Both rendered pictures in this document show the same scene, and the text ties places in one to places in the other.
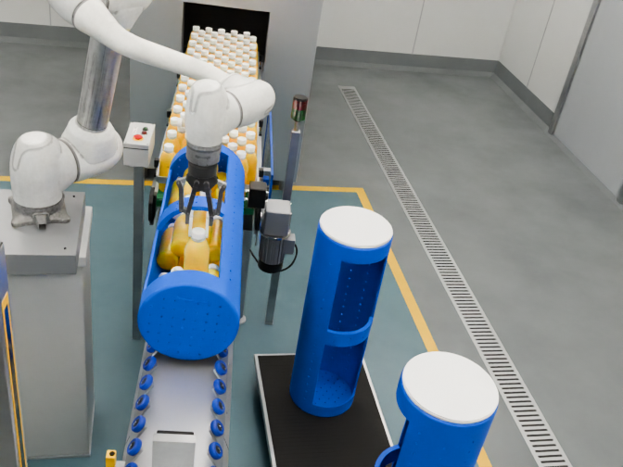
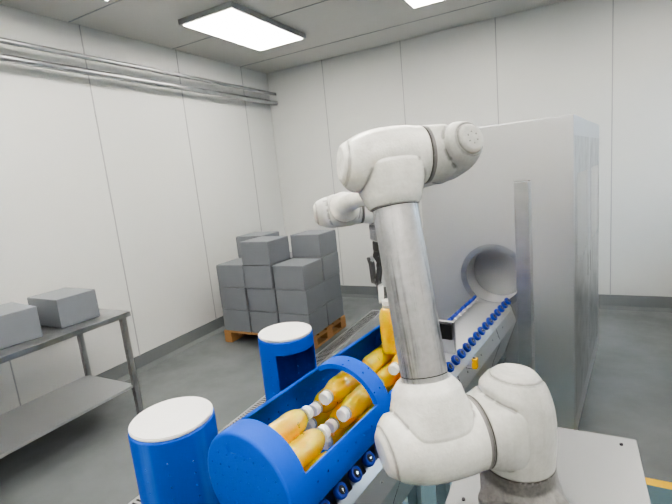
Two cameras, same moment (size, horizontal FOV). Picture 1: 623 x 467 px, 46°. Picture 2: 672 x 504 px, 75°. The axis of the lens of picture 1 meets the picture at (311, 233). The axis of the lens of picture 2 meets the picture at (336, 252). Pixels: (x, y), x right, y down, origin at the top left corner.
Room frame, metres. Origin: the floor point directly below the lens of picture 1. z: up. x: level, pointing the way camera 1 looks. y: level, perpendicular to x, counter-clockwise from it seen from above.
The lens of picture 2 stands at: (2.90, 1.28, 1.80)
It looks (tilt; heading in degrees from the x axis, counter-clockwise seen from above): 10 degrees down; 224
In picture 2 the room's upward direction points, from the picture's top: 6 degrees counter-clockwise
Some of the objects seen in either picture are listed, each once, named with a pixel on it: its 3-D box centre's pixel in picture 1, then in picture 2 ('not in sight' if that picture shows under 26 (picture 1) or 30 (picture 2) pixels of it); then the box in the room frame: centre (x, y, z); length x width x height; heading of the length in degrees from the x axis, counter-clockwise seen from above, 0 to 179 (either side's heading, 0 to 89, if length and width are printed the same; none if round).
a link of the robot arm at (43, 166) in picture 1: (38, 166); (512, 415); (2.02, 0.91, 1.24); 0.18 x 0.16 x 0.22; 147
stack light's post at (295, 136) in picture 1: (281, 234); not in sight; (2.92, 0.14, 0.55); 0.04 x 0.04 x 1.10; 9
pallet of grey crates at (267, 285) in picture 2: not in sight; (280, 285); (-0.22, -2.72, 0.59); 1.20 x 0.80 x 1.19; 106
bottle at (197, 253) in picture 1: (196, 263); (389, 327); (1.66, 0.31, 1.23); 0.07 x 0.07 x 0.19
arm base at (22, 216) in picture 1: (39, 207); (517, 465); (1.99, 0.90, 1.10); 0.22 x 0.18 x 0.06; 28
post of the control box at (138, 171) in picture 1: (137, 253); not in sight; (2.64, 0.76, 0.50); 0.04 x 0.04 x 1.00; 9
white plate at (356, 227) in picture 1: (356, 226); (171, 417); (2.32, -0.16, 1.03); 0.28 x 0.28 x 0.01
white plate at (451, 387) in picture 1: (450, 385); (285, 331); (1.55, -0.46, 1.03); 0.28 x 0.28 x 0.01
